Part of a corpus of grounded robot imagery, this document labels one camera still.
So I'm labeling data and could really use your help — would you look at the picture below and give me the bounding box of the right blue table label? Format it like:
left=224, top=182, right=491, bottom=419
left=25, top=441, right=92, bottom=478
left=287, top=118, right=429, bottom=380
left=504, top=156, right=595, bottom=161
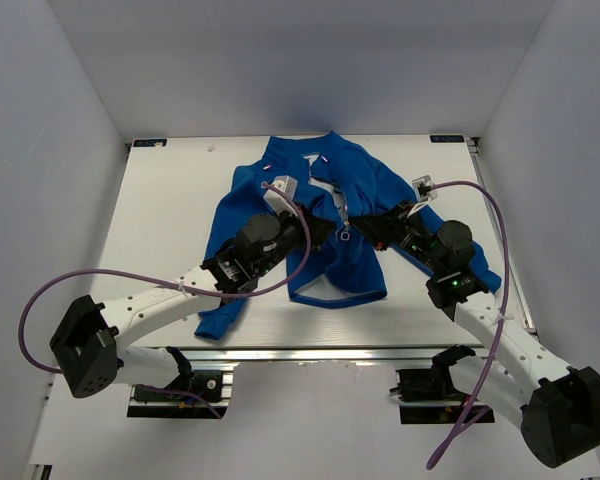
left=429, top=134, right=465, bottom=143

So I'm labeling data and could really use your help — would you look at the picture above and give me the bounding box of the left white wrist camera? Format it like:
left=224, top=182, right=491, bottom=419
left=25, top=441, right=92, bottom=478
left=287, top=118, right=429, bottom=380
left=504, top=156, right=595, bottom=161
left=261, top=175, right=298, bottom=215

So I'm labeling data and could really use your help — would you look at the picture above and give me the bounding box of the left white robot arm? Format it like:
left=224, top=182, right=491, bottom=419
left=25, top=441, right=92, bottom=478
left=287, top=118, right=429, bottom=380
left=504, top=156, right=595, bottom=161
left=50, top=210, right=336, bottom=399

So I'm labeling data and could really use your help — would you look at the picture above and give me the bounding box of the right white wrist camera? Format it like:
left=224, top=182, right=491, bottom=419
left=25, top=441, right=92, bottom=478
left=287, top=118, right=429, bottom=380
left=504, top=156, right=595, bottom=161
left=408, top=175, right=438, bottom=218

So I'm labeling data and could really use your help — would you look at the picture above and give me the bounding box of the aluminium table front rail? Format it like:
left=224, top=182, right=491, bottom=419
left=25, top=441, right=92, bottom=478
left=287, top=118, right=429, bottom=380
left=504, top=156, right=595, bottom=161
left=124, top=345, right=546, bottom=364

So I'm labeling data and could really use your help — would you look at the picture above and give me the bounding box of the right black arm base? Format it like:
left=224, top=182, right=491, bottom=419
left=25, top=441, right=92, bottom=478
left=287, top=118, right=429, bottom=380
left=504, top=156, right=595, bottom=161
left=389, top=345, right=476, bottom=425

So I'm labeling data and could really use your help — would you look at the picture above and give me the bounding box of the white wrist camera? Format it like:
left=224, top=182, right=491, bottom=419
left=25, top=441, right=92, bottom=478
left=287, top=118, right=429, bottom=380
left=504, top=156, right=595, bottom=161
left=408, top=175, right=438, bottom=218
left=261, top=175, right=298, bottom=215

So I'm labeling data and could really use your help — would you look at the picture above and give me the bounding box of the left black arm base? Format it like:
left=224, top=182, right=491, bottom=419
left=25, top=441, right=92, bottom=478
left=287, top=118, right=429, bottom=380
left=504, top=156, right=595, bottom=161
left=128, top=347, right=228, bottom=420

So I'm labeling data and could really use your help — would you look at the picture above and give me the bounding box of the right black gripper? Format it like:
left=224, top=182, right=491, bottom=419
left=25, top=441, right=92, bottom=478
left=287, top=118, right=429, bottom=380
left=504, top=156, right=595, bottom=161
left=349, top=199, right=444, bottom=275

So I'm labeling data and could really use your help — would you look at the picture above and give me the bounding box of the left blue table label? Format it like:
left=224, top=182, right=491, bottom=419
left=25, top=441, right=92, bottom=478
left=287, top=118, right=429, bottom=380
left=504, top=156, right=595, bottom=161
left=132, top=139, right=167, bottom=148

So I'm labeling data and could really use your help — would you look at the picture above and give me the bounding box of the blue table label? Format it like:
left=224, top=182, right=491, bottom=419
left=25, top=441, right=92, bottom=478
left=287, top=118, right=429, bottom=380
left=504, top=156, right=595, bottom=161
left=132, top=139, right=167, bottom=148
left=429, top=134, right=465, bottom=143

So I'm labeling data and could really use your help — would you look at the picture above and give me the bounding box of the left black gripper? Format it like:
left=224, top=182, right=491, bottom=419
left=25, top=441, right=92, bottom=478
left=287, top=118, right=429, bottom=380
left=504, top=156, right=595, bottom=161
left=253, top=202, right=336, bottom=278

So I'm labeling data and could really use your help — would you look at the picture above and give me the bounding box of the blue fleece jacket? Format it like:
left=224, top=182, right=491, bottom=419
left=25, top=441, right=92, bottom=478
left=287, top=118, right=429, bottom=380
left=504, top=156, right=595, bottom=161
left=194, top=130, right=504, bottom=342

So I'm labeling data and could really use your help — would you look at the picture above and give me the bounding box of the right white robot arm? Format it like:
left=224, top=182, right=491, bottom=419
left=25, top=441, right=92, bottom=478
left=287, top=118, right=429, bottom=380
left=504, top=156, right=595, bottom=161
left=350, top=202, right=600, bottom=468

